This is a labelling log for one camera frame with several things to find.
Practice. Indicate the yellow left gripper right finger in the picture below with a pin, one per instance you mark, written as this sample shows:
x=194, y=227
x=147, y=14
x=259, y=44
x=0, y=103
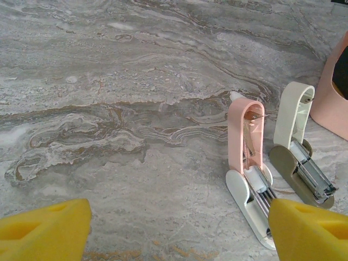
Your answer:
x=307, y=233

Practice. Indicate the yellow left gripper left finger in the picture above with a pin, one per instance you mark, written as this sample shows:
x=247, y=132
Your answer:
x=40, y=233

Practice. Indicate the grey staple strip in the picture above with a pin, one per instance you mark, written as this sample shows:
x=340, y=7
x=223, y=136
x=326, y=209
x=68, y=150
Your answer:
x=314, y=175

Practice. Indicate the beige brown stapler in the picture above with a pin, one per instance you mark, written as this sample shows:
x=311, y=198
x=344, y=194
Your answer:
x=285, y=114

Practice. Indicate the pink white stapler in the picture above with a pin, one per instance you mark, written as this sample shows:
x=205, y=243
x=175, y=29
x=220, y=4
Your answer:
x=235, y=136

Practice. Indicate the pink plastic tray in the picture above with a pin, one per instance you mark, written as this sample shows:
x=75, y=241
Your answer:
x=326, y=108

